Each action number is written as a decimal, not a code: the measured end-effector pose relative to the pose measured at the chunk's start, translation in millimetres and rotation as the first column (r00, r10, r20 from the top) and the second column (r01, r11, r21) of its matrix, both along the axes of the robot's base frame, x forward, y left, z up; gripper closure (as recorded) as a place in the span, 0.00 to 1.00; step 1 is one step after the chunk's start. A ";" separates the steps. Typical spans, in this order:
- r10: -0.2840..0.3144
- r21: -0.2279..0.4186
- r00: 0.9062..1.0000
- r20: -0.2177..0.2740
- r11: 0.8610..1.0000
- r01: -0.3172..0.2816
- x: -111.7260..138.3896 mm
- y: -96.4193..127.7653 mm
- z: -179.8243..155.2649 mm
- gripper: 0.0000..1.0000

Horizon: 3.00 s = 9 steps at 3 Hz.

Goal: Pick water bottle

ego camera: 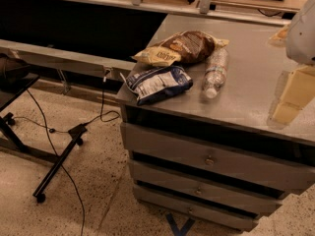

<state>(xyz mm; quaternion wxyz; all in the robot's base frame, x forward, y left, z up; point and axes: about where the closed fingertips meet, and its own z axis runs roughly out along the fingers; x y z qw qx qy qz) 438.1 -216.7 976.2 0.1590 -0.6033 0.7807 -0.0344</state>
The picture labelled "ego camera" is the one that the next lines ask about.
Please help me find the grey drawer cabinet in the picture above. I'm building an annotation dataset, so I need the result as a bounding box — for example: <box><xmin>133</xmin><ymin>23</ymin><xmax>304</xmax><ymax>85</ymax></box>
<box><xmin>118</xmin><ymin>15</ymin><xmax>315</xmax><ymax>221</ymax></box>

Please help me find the middle grey drawer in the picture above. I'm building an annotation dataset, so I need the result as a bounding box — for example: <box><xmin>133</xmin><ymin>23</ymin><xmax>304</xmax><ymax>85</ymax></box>
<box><xmin>129</xmin><ymin>159</ymin><xmax>283</xmax><ymax>215</ymax></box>

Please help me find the brown yellow snack bag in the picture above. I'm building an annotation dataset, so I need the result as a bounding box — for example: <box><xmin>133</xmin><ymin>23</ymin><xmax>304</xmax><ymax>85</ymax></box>
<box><xmin>133</xmin><ymin>30</ymin><xmax>229</xmax><ymax>67</ymax></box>

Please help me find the black plug cable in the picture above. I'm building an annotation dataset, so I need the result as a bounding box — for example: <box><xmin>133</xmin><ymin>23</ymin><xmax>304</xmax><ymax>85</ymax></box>
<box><xmin>82</xmin><ymin>68</ymin><xmax>122</xmax><ymax>127</ymax></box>

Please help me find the bottom grey drawer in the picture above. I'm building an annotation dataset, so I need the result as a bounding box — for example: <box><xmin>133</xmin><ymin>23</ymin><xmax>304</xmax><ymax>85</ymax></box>
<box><xmin>133</xmin><ymin>185</ymin><xmax>258</xmax><ymax>231</ymax></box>

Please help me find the grey drawer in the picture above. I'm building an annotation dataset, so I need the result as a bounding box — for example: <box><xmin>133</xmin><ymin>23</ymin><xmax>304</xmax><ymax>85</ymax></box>
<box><xmin>133</xmin><ymin>185</ymin><xmax>258</xmax><ymax>231</ymax></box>
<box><xmin>121</xmin><ymin>123</ymin><xmax>315</xmax><ymax>193</ymax></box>
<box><xmin>129</xmin><ymin>159</ymin><xmax>283</xmax><ymax>215</ymax></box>

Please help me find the blue white snack bag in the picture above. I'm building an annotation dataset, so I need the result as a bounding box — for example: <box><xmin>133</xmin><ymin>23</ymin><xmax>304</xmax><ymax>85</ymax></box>
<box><xmin>120</xmin><ymin>66</ymin><xmax>193</xmax><ymax>105</ymax></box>

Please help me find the black floor cable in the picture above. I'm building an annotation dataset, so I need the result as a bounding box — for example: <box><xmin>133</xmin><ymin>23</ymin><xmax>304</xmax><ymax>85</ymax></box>
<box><xmin>13</xmin><ymin>88</ymin><xmax>87</xmax><ymax>236</ymax></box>

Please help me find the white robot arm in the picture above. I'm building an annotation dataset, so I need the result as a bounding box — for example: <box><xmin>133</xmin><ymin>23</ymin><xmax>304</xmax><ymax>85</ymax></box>
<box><xmin>269</xmin><ymin>0</ymin><xmax>315</xmax><ymax>125</ymax></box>

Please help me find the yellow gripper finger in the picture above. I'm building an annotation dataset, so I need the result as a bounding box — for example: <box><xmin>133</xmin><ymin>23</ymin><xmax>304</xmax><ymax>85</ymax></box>
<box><xmin>272</xmin><ymin>65</ymin><xmax>315</xmax><ymax>125</ymax></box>
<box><xmin>269</xmin><ymin>25</ymin><xmax>288</xmax><ymax>47</ymax></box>

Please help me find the grey metal shelf rail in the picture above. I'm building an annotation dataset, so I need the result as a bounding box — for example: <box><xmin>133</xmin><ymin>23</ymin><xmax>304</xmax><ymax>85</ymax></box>
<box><xmin>64</xmin><ymin>0</ymin><xmax>307</xmax><ymax>25</ymax></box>

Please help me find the black rolling stand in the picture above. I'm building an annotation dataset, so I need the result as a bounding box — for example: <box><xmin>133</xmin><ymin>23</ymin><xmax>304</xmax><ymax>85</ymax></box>
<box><xmin>0</xmin><ymin>54</ymin><xmax>87</xmax><ymax>204</ymax></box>

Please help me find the top grey drawer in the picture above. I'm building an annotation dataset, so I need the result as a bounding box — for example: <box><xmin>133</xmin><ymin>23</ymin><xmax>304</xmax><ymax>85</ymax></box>
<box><xmin>121</xmin><ymin>123</ymin><xmax>315</xmax><ymax>193</ymax></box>

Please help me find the grey conveyor ledge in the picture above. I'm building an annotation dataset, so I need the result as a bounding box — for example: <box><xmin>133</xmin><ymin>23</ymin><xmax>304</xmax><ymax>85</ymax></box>
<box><xmin>0</xmin><ymin>39</ymin><xmax>135</xmax><ymax>80</ymax></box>

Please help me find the clear plastic water bottle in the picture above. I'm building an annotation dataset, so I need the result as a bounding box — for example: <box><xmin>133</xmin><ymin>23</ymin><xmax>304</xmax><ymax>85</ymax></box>
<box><xmin>202</xmin><ymin>48</ymin><xmax>228</xmax><ymax>98</ymax></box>

